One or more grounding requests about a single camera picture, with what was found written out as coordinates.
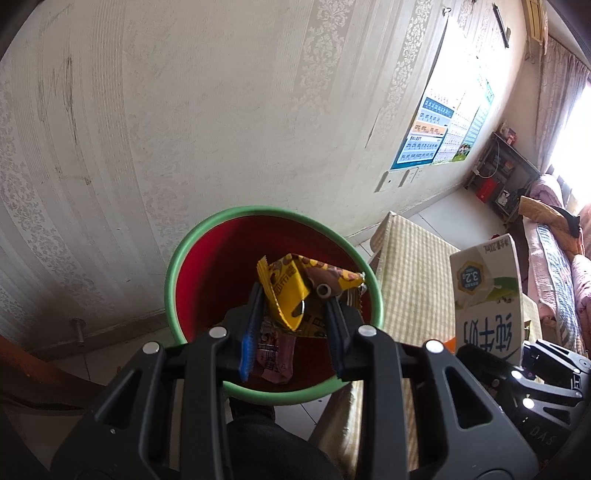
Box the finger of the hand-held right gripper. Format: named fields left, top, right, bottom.
left=522, top=340, right=587, bottom=400
left=457, top=344, right=511, bottom=403

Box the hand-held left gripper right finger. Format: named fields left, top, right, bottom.
left=318, top=287, right=540, bottom=480

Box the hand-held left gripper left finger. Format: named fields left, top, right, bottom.
left=50, top=282, right=267, bottom=480

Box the white milk carton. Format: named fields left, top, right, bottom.
left=449, top=235, right=529, bottom=370

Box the yellow snack wrapper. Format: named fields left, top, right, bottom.
left=256, top=253, right=368, bottom=340

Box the red bin with green rim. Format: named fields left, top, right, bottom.
left=165, top=205, right=385, bottom=407

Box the pink snack wrapper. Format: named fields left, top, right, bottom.
left=259, top=318, right=296, bottom=384

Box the sofa with pink cover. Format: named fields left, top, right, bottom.
left=519, top=173, right=591, bottom=357

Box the black cloth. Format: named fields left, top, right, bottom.
left=549, top=205, right=583, bottom=239

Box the yellow cushion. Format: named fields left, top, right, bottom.
left=519, top=196, right=578, bottom=256

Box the red box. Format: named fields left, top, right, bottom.
left=475, top=178, right=502, bottom=202

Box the black shelf unit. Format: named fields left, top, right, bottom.
left=464, top=131, right=541, bottom=223

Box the orange wooden furniture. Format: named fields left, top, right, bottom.
left=0, top=335, right=99, bottom=408

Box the patterned curtain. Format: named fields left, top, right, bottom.
left=536, top=37, right=591, bottom=172

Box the blue chart wall poster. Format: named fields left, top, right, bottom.
left=390, top=85, right=455, bottom=171

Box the white table wall poster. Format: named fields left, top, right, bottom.
left=434, top=69, right=483, bottom=163

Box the teal wall poster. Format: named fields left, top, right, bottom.
left=455, top=80, right=496, bottom=161

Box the black wall bar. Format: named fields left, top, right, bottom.
left=492, top=4, right=511, bottom=49

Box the wall air conditioner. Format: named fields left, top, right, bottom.
left=522, top=0, right=549, bottom=43

